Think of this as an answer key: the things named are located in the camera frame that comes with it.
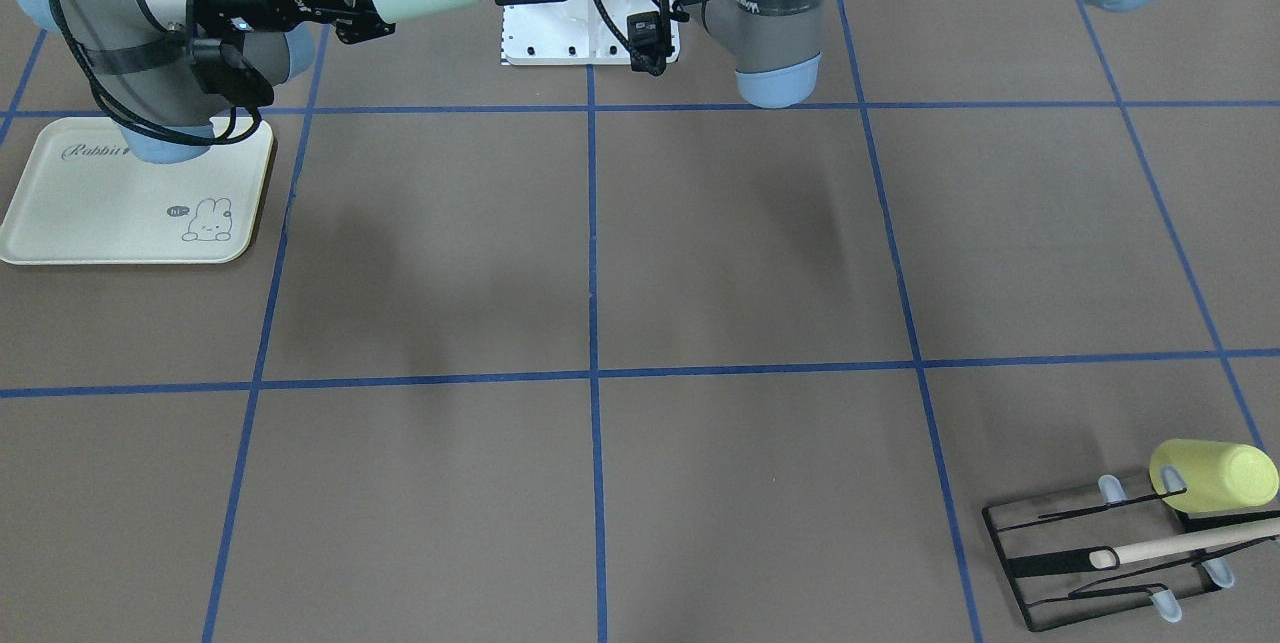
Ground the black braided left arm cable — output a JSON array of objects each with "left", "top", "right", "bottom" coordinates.
[{"left": 585, "top": 0, "right": 691, "bottom": 78}]

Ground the yellow cup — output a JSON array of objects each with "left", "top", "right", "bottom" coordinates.
[{"left": 1149, "top": 439, "right": 1277, "bottom": 514}]

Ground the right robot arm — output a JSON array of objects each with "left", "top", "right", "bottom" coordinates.
[{"left": 18, "top": 0, "right": 396, "bottom": 164}]

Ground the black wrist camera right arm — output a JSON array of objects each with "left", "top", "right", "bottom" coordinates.
[{"left": 186, "top": 37, "right": 275, "bottom": 109}]

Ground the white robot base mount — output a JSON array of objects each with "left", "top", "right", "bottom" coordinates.
[{"left": 500, "top": 0, "right": 631, "bottom": 68}]

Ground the wooden rack handle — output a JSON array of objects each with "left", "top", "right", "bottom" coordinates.
[{"left": 1085, "top": 519, "right": 1279, "bottom": 570}]

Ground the black wire cup rack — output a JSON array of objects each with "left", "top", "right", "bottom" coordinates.
[{"left": 982, "top": 473, "right": 1277, "bottom": 633}]

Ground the cream rabbit tray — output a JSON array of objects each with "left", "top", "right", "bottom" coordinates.
[{"left": 1, "top": 118, "right": 275, "bottom": 265}]

